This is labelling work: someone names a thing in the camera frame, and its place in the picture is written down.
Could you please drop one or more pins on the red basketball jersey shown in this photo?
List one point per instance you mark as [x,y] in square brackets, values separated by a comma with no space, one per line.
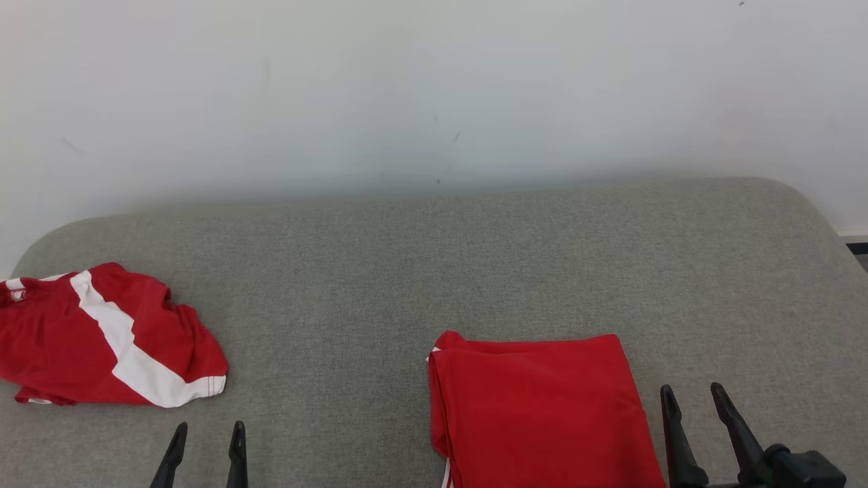
[542,413]

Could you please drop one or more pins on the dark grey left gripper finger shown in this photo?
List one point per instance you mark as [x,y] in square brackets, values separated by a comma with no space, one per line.
[173,461]
[237,461]

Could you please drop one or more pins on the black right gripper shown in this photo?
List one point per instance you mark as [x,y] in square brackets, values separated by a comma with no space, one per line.
[800,471]

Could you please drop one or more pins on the red and white shorts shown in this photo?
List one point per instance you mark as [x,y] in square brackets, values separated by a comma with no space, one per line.
[61,339]

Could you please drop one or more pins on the dark wall baseboard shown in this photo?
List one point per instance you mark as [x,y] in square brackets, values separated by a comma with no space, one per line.
[856,244]

